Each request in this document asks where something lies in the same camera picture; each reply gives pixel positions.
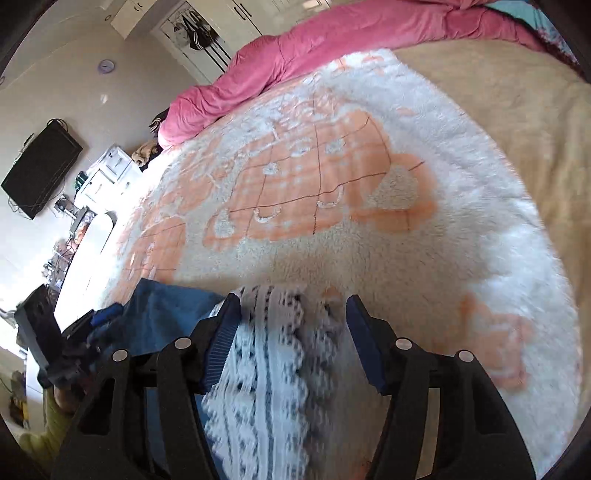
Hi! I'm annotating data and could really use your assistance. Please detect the blue denim pants lace hem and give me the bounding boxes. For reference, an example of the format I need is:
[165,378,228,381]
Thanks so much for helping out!
[89,277,371,480]

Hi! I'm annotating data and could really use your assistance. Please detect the green left sleeve forearm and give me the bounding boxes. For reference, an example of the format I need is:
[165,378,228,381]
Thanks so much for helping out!
[18,386,79,476]

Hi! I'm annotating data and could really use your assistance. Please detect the white curved footboard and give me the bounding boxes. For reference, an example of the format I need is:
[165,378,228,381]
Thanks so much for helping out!
[54,213,114,330]

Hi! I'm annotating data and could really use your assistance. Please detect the white drawer cabinet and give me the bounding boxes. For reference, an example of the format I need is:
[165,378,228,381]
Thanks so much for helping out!
[74,145,141,213]

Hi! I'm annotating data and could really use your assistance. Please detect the pile of clothes on chair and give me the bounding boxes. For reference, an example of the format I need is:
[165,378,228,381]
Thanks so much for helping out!
[131,108,169,172]

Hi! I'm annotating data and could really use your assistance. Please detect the white orange fleece blanket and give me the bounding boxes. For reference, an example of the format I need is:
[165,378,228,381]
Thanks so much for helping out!
[104,50,581,479]

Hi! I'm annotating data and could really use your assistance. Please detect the beige bed sheet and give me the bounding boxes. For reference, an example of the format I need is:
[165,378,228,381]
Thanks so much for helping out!
[393,38,591,351]

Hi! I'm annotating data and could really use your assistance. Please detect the hanging bags on door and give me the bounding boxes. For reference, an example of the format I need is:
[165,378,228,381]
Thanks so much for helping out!
[172,10,218,51]

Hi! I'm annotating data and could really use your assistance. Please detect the white wardrobe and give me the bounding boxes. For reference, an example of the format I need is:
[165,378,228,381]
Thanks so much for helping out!
[107,0,332,84]

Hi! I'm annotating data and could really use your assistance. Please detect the floral teal pink cloth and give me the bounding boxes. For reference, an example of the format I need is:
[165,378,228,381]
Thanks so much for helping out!
[486,0,580,69]

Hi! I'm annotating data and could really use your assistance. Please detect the pink duvet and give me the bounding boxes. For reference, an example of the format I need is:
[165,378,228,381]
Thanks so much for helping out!
[157,0,544,149]

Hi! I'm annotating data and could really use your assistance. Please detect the black wall television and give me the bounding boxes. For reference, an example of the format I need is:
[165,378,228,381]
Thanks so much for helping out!
[1,119,82,219]

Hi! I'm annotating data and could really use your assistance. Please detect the purple wall clock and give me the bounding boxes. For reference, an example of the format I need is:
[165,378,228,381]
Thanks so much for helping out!
[97,59,116,75]

